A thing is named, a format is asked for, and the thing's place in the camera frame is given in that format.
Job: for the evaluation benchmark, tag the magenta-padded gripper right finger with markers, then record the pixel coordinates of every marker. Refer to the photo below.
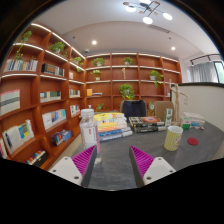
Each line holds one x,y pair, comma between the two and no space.
156,170

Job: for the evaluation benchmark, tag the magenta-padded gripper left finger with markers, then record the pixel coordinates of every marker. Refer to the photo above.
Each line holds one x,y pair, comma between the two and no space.
68,170

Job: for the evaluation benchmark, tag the clear plastic water bottle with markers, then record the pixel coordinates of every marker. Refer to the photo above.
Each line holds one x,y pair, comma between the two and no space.
88,130

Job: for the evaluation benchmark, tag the yellow striped mug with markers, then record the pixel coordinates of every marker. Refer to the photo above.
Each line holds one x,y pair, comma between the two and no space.
172,140

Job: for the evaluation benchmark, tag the flat round red coaster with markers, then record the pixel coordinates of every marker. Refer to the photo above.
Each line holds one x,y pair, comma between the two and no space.
193,141

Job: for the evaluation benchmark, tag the stack of dark books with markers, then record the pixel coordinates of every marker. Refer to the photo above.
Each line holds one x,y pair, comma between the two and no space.
145,125

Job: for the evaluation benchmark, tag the green and white carton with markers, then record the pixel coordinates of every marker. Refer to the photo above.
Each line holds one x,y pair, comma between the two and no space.
168,117

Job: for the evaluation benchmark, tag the small green and white box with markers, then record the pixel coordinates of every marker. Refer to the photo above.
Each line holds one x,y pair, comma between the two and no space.
186,124

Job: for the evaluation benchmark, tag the stack of colourful books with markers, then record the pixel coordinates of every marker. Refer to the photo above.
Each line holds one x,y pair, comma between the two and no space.
110,128

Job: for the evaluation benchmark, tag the tan chair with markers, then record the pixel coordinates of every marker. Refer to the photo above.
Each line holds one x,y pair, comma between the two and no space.
161,108

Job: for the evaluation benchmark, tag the dark blue chair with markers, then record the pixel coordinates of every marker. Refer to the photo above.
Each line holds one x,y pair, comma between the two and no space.
133,108

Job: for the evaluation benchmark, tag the wooden artist mannequin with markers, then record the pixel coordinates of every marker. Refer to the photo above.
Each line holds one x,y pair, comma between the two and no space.
176,100

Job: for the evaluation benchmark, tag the orange wooden shelf unit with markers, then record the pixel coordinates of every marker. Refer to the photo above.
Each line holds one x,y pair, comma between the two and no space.
50,86

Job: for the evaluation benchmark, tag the grey curtain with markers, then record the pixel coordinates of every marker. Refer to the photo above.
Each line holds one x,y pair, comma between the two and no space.
203,72

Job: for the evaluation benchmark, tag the window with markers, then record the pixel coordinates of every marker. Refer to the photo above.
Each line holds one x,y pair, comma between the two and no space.
220,71

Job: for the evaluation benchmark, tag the recessed ceiling spotlight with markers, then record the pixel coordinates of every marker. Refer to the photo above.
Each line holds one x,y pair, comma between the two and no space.
94,42
173,48

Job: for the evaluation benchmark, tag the branched ceiling lamp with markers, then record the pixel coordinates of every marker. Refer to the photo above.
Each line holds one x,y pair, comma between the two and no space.
147,20

